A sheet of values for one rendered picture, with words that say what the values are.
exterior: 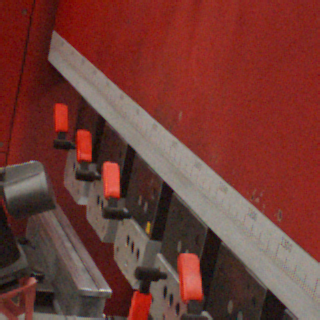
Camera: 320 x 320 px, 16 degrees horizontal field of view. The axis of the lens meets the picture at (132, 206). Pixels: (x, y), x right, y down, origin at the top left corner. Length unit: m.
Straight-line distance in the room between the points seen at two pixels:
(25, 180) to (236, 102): 0.34
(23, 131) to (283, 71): 1.26
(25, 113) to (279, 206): 1.30
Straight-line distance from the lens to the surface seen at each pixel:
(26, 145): 2.43
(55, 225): 2.28
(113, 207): 1.65
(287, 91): 1.20
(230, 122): 1.34
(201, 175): 1.40
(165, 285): 1.47
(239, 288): 1.25
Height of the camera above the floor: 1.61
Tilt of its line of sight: 15 degrees down
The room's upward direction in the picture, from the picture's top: 12 degrees clockwise
